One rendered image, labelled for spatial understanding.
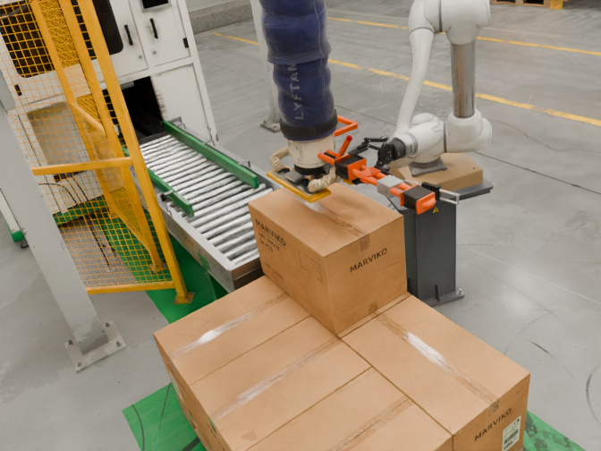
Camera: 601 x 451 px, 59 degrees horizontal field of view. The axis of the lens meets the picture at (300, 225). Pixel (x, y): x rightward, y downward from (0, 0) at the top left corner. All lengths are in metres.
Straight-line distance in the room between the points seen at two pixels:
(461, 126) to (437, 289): 0.98
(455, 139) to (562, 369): 1.21
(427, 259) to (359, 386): 1.15
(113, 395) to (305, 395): 1.36
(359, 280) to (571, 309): 1.44
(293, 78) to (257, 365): 1.11
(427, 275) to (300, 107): 1.43
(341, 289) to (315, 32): 0.96
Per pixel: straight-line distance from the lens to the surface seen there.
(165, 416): 2.90
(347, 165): 1.95
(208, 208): 3.34
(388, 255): 2.23
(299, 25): 1.91
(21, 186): 2.92
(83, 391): 3.24
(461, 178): 2.74
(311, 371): 2.13
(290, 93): 1.99
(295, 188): 2.12
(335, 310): 2.17
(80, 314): 3.28
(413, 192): 1.72
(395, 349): 2.17
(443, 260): 3.06
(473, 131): 2.67
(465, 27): 2.40
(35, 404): 3.33
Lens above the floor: 2.09
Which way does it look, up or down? 31 degrees down
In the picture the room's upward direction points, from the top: 10 degrees counter-clockwise
